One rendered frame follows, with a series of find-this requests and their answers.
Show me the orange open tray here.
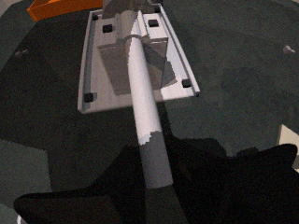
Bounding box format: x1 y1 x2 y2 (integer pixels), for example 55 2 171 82
27 0 104 22

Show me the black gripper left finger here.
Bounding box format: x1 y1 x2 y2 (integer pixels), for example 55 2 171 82
12 134 146 224

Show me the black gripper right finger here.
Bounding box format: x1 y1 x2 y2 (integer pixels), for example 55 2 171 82
162 131 298 224

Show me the grey metal shaft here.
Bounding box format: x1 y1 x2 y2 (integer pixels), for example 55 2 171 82
124 37 173 189

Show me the small grey block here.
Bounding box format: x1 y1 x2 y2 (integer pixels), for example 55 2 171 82
283 45 295 55

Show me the beige flat plate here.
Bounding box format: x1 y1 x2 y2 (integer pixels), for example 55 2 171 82
277 124 299 172

